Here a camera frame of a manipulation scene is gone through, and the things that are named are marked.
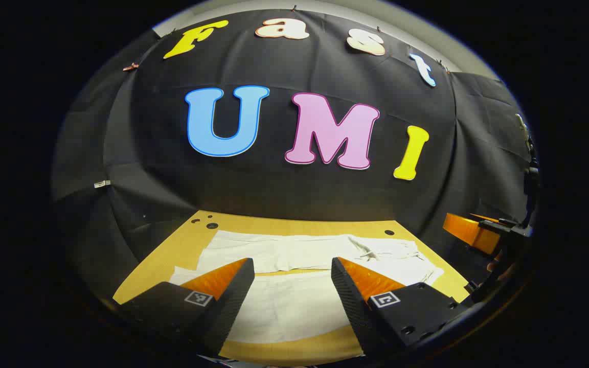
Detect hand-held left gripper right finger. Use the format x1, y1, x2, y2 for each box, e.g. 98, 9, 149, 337
331, 257, 473, 357

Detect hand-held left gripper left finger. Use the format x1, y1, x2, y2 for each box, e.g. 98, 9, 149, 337
113, 258, 256, 357

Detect white jeans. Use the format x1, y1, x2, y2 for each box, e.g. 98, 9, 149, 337
168, 230, 446, 344

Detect black backdrop cloth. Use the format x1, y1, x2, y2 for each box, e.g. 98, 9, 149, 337
52, 9, 540, 307

